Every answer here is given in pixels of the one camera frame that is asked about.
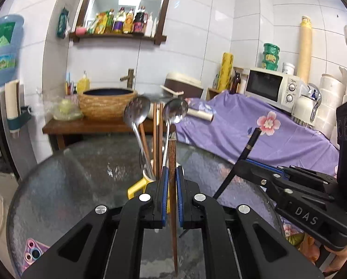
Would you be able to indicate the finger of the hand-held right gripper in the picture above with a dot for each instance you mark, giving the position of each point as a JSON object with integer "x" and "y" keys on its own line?
{"x": 254, "y": 174}
{"x": 266, "y": 167}

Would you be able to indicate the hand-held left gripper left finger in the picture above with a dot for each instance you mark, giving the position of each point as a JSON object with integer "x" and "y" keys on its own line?
{"x": 164, "y": 197}

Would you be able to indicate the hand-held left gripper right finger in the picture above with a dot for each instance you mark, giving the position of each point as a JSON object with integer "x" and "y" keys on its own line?
{"x": 179, "y": 197}

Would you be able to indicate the black chopstick with gold band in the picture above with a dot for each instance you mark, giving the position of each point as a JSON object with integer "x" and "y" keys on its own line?
{"x": 250, "y": 144}

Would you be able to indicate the yellow mug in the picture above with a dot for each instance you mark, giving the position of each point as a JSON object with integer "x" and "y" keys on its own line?
{"x": 135, "y": 189}

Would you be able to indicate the steel soup ladle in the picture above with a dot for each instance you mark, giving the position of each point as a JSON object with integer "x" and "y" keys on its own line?
{"x": 174, "y": 110}

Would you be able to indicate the steel slotted ladle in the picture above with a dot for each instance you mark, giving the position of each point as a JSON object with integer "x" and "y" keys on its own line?
{"x": 135, "y": 110}

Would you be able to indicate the person's right hand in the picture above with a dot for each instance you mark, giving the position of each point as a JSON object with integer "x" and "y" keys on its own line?
{"x": 340, "y": 258}

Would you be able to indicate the colourful clutter pile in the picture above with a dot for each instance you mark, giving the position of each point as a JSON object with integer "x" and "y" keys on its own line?
{"x": 301, "y": 244}

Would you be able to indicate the purple floral cloth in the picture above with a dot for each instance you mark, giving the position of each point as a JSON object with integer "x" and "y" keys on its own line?
{"x": 225, "y": 128}

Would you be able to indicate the white electric kettle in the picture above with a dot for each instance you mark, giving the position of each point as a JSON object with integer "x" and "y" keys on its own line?
{"x": 302, "y": 107}

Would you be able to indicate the white frying pan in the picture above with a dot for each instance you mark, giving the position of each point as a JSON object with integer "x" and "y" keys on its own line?
{"x": 201, "y": 114}

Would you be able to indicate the white microwave oven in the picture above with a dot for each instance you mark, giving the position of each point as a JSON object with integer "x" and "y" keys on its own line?
{"x": 263, "y": 84}

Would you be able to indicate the brown glass bottle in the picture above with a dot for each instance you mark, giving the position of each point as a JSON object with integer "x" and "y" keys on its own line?
{"x": 235, "y": 82}

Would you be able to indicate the small wooden box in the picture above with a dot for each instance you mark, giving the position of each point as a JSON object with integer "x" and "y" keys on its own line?
{"x": 212, "y": 93}

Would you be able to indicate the white jar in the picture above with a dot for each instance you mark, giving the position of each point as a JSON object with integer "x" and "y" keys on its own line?
{"x": 288, "y": 68}

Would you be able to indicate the yellow film roll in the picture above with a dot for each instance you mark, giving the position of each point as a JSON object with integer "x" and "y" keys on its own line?
{"x": 226, "y": 72}

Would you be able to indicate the woven-pattern basin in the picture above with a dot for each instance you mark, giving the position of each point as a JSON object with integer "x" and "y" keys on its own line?
{"x": 106, "y": 107}

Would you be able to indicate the wooden counter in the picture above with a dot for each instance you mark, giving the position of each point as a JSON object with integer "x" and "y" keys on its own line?
{"x": 83, "y": 126}

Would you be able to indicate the stack of green bowls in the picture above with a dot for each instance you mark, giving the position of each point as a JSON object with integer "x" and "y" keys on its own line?
{"x": 270, "y": 56}

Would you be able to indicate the brown and white rice cooker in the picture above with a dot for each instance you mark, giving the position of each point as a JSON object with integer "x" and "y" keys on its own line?
{"x": 179, "y": 84}

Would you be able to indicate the beige cardboard tube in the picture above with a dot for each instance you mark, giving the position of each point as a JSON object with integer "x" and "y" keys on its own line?
{"x": 304, "y": 49}

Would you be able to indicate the bamboo-style faucet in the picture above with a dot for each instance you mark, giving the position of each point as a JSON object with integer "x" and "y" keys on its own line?
{"x": 130, "y": 78}

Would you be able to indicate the clear plastic bag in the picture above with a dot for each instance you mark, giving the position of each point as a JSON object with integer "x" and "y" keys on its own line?
{"x": 64, "y": 107}

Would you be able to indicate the yellow soap bottle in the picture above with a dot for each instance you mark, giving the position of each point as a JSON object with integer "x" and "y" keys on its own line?
{"x": 83, "y": 84}

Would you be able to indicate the phone in pink case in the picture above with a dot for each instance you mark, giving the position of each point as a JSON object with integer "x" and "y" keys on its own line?
{"x": 31, "y": 252}

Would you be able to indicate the toothbrushes in cup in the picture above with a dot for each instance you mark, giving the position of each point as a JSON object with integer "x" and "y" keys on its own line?
{"x": 70, "y": 87}

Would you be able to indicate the paper cup dispenser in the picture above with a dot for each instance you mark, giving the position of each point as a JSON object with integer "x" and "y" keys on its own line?
{"x": 12, "y": 101}

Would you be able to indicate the pink sponge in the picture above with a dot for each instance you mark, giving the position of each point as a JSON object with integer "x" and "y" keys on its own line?
{"x": 81, "y": 31}

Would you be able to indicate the green packet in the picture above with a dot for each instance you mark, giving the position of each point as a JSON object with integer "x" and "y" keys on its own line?
{"x": 63, "y": 23}

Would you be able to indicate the wooden framed mirror shelf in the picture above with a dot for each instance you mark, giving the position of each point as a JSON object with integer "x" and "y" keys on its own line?
{"x": 86, "y": 3}

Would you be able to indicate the blue water bottle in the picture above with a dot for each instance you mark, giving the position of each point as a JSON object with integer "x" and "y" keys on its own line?
{"x": 3, "y": 52}

